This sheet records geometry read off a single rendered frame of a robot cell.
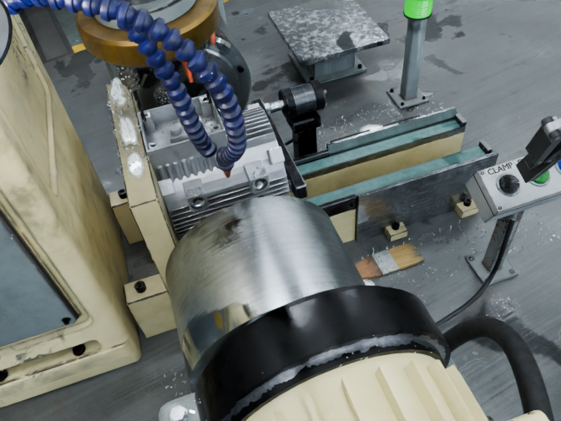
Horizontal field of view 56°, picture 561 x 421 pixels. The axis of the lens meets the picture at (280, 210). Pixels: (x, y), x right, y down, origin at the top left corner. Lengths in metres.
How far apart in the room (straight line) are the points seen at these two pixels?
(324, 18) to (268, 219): 0.94
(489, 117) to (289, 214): 0.82
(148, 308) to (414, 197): 0.53
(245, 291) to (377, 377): 0.29
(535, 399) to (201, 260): 0.39
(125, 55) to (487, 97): 1.00
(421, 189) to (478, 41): 0.72
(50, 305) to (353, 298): 0.55
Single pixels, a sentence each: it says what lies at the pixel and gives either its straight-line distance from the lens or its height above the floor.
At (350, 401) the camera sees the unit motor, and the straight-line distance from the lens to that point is 0.31.
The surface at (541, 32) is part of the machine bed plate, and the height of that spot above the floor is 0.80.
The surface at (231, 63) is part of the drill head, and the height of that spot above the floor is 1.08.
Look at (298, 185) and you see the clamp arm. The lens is 0.86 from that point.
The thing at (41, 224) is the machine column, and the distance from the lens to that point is 0.69.
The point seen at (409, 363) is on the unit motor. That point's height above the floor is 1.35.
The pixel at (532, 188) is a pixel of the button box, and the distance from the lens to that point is 0.86.
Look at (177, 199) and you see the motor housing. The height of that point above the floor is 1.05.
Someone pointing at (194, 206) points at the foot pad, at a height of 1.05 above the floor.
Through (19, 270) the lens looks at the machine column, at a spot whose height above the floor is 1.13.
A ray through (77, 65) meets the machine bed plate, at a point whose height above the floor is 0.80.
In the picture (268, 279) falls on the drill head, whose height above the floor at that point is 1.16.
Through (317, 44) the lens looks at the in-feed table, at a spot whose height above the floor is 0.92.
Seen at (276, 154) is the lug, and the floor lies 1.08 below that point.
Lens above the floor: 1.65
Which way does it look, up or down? 49 degrees down
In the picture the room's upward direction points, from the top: 7 degrees counter-clockwise
